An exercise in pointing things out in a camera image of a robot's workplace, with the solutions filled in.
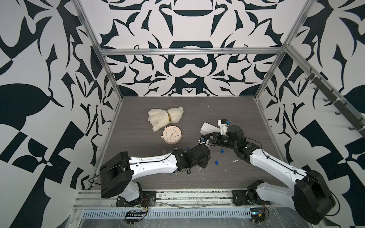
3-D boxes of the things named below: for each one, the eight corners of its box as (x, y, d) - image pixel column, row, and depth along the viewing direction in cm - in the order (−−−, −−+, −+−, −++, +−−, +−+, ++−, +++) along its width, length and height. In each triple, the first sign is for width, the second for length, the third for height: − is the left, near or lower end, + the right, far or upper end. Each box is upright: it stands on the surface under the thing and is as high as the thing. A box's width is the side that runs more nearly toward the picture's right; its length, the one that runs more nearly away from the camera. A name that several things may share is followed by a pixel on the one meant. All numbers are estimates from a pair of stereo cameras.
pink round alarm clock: (161, 144, 95) (160, 142, 93) (163, 127, 103) (162, 125, 101) (181, 144, 95) (181, 142, 93) (181, 127, 103) (181, 125, 101)
